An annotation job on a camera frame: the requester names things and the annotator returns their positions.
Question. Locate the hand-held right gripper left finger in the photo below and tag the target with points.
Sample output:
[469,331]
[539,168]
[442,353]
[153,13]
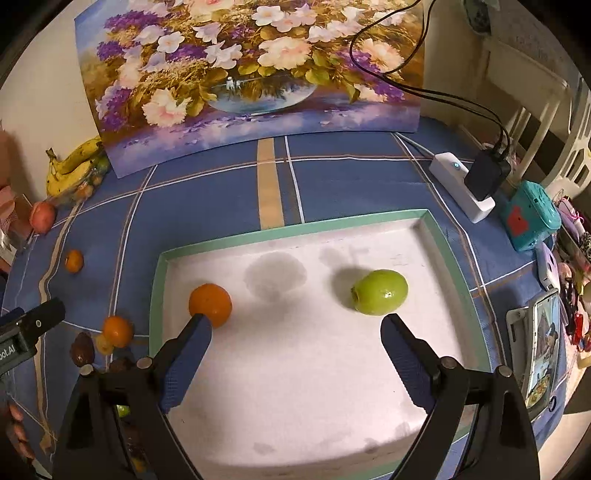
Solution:
[184,364]

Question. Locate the teal box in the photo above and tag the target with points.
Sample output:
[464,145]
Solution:
[531,217]

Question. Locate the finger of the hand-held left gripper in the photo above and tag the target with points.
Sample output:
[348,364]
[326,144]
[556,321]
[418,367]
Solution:
[44,318]

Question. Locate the yellow banana bunch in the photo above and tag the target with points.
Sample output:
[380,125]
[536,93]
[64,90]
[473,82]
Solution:
[69,168]

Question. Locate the person's left hand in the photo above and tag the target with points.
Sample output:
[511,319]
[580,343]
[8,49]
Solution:
[18,431]

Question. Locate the white photo frame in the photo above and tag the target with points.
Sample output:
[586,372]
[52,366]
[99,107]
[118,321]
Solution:
[545,350]

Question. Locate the black charger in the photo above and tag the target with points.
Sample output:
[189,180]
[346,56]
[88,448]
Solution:
[487,173]

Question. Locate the white chair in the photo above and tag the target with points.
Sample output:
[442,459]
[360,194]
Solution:
[521,69]

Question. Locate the brown longan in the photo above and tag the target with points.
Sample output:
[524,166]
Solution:
[103,345]

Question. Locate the flower painting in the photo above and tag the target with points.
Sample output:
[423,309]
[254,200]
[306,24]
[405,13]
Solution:
[231,69]

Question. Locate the large orange with stem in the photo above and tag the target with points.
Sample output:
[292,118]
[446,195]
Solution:
[118,331]

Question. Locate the white power strip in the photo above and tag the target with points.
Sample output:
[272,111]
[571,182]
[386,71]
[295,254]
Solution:
[450,173]

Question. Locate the red apple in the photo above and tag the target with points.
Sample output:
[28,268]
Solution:
[43,217]

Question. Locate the white tray with green rim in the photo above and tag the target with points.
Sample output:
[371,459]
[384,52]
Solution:
[300,369]

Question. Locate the oval orange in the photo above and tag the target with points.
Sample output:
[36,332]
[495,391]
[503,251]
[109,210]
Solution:
[210,302]

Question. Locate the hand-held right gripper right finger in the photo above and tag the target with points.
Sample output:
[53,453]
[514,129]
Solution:
[408,364]

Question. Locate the lavender toy camera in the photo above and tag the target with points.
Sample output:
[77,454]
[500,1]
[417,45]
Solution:
[547,272]

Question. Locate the plastic bag of small fruits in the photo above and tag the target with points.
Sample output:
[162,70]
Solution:
[90,182]

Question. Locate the blue plaid tablecloth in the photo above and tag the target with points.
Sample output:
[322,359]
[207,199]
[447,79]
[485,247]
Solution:
[346,184]

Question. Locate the small orange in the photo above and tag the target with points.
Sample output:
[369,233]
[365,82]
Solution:
[74,261]

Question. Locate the pile of small accessories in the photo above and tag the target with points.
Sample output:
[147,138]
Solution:
[577,249]

